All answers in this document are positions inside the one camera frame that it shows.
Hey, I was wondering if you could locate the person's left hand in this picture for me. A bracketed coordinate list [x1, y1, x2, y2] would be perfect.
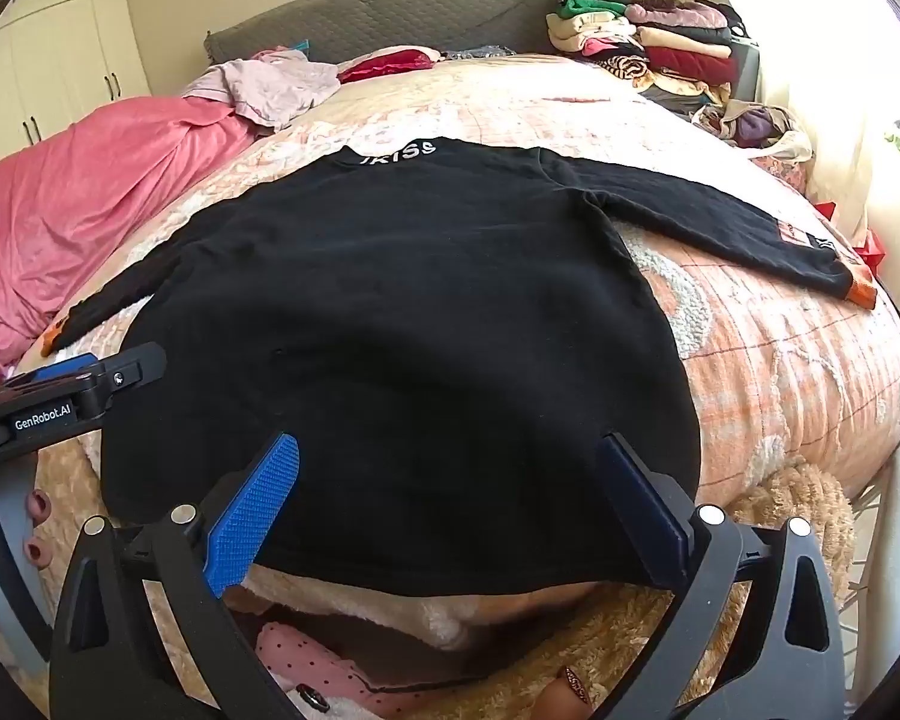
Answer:
[21, 489, 55, 571]

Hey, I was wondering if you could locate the lavender crumpled garment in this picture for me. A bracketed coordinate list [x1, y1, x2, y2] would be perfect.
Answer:
[182, 49, 342, 132]

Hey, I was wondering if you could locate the cream curtain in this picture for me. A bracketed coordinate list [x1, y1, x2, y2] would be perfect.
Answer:
[724, 0, 900, 256]

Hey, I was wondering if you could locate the orange white patterned blanket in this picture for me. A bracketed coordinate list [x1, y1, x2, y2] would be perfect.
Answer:
[15, 52, 900, 661]

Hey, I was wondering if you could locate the pink blanket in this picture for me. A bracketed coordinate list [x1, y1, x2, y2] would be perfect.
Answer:
[0, 96, 260, 391]

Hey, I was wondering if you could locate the black sweater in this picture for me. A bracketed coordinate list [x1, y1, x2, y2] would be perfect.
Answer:
[45, 136, 878, 593]

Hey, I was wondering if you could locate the stack of folded clothes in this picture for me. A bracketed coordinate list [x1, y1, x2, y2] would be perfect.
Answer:
[546, 0, 751, 102]

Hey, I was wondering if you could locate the cream wardrobe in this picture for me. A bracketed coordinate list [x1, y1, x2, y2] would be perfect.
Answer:
[0, 0, 151, 166]

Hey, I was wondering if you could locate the grey quilted headboard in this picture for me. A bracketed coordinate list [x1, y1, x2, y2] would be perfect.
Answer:
[204, 0, 563, 65]

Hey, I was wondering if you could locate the red garment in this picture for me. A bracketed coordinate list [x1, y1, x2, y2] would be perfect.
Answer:
[337, 47, 442, 83]

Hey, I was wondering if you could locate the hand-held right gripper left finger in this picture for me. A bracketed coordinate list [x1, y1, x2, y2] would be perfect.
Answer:
[49, 431, 323, 720]

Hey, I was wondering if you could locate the dark grey nightstand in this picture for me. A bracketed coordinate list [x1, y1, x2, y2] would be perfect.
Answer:
[731, 34, 762, 102]

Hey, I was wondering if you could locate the heap of purple clothes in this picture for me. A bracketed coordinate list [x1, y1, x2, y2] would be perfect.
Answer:
[691, 101, 815, 162]

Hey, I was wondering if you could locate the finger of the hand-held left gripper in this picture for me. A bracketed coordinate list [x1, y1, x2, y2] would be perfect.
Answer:
[82, 343, 168, 413]
[11, 352, 100, 391]

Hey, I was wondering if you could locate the person's right hand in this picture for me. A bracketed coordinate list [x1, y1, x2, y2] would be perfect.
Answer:
[547, 664, 597, 713]

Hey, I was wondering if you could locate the red cloth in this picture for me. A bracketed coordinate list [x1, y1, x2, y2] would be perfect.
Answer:
[814, 199, 890, 271]

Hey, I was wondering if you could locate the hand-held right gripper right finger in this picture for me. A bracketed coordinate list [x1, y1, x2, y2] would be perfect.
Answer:
[596, 431, 848, 720]

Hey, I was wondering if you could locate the pink dotted pajama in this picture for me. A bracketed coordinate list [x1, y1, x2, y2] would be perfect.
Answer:
[259, 621, 391, 720]

